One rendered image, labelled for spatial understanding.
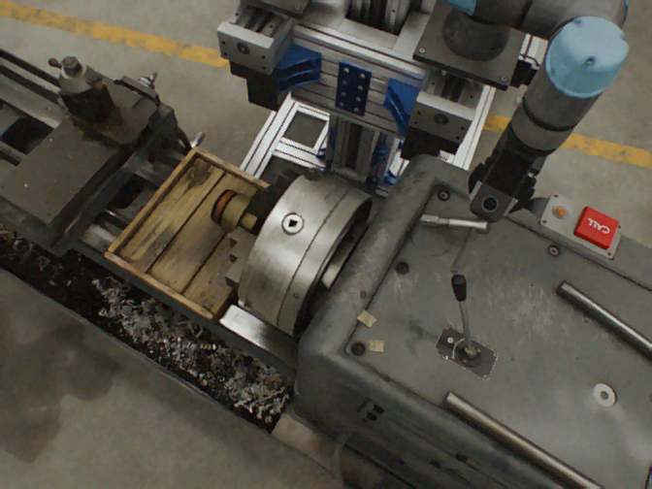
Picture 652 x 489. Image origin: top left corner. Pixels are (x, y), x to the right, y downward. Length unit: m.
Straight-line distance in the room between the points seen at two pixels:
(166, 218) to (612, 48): 1.02
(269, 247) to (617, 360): 0.58
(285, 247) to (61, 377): 1.48
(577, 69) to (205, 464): 1.77
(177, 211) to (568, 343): 0.91
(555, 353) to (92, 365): 1.73
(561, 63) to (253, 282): 0.59
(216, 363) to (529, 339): 0.88
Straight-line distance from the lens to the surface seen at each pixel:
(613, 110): 3.10
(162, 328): 1.57
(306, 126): 2.32
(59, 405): 2.25
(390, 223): 0.92
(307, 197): 0.95
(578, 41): 0.65
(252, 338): 1.24
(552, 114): 0.69
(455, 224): 0.89
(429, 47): 1.31
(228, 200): 1.09
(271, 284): 0.94
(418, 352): 0.85
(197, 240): 1.32
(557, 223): 1.01
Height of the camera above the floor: 2.06
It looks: 65 degrees down
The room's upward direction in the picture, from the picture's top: 7 degrees clockwise
